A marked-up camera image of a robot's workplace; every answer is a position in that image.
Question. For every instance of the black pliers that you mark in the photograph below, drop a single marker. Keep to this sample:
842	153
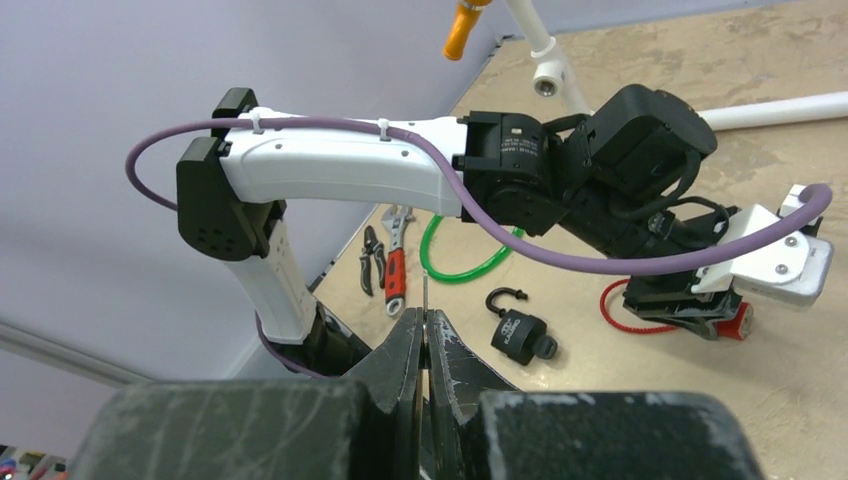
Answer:
372	257

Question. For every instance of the red handled adjustable wrench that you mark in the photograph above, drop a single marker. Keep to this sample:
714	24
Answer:
395	220

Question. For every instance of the red cable lock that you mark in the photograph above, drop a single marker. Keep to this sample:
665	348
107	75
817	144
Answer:
611	309

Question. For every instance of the green cable lock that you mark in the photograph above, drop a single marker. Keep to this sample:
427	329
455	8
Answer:
447	269

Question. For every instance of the black-headed key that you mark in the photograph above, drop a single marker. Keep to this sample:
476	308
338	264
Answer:
545	347

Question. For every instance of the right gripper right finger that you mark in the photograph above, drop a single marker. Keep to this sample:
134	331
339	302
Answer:
483	427

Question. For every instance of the orange tap valve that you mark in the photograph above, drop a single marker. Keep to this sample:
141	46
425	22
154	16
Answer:
466	16

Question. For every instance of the white PVC pipe frame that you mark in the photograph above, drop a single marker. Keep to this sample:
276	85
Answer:
758	67

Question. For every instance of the black padlock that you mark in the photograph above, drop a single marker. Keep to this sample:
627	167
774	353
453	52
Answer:
516	332

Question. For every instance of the small silver key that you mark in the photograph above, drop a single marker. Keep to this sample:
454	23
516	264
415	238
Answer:
425	292

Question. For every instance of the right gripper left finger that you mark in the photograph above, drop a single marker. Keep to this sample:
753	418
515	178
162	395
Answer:
362	425

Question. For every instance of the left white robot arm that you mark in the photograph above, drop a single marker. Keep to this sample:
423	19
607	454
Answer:
617	179

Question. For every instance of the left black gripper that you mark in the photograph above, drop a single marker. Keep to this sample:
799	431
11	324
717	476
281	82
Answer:
669	302

